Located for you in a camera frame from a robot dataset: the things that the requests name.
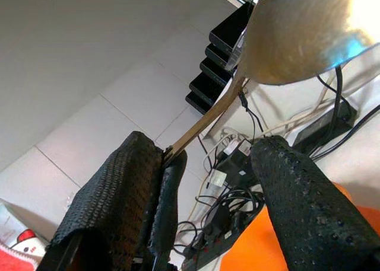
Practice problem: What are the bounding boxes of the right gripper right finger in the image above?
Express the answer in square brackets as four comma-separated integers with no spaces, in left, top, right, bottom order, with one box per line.
[251,135,380,271]

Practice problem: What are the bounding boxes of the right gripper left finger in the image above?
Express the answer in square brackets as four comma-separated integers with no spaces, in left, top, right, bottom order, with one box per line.
[37,130,188,271]

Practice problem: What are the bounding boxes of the wooden spoon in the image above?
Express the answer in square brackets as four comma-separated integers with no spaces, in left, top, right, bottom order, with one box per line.
[163,0,380,167]

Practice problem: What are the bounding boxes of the black charger with white labels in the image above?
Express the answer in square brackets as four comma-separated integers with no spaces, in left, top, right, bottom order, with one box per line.
[207,136,265,193]

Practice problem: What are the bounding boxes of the black power strip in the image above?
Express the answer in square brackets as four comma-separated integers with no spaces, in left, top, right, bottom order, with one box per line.
[180,231,238,271]
[292,100,359,155]

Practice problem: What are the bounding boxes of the small black power adapter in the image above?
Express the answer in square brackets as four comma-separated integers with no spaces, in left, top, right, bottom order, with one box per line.
[203,204,235,238]

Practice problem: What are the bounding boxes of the red white printed cloth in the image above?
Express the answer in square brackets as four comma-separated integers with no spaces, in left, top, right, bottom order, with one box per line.
[0,198,50,271]

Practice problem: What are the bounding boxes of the black flat box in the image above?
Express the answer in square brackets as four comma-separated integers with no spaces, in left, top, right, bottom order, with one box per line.
[199,58,235,87]
[189,72,229,104]
[204,44,238,69]
[185,91,220,115]
[209,1,256,57]

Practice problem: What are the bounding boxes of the thick black cable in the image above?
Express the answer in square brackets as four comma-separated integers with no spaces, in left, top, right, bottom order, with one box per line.
[316,65,347,135]

